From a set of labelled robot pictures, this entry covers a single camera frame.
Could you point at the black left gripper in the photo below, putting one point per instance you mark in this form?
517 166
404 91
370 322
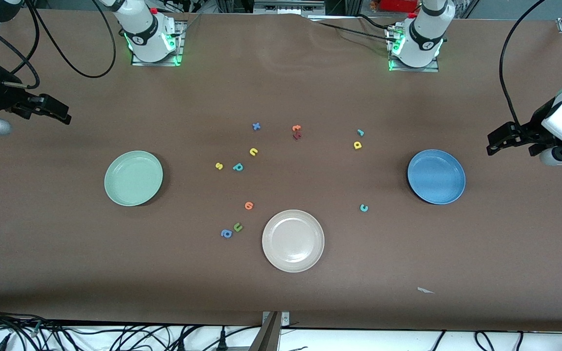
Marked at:
530 129

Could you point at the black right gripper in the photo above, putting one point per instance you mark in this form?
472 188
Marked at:
7 99

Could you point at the teal foam letter p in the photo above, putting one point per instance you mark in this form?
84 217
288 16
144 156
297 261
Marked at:
237 167

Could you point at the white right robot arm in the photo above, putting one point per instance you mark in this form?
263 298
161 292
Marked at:
147 29

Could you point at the blue plate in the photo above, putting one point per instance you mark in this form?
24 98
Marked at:
436 176

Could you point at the green plate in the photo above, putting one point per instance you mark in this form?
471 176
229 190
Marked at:
133 178

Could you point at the white paper scrap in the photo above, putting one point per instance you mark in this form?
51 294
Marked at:
425 290

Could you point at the red box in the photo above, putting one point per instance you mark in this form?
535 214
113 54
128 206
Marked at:
398 5

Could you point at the blue foam letter a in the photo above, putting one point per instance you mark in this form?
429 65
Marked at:
226 234

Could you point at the orange foam letter e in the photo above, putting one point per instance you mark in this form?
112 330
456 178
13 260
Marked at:
249 205

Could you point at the green foam letter u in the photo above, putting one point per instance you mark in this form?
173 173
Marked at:
237 227

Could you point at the beige plate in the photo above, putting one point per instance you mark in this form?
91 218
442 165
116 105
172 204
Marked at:
293 241

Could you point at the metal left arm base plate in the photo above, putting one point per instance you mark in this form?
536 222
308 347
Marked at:
422 69

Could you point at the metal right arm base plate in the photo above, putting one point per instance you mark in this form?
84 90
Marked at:
179 44

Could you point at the grey metal frame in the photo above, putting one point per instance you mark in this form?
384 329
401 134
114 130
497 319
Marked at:
286 7

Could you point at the metal bracket plate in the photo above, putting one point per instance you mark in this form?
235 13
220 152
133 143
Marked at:
285 319

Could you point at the aluminium post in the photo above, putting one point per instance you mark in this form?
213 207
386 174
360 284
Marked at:
267 336

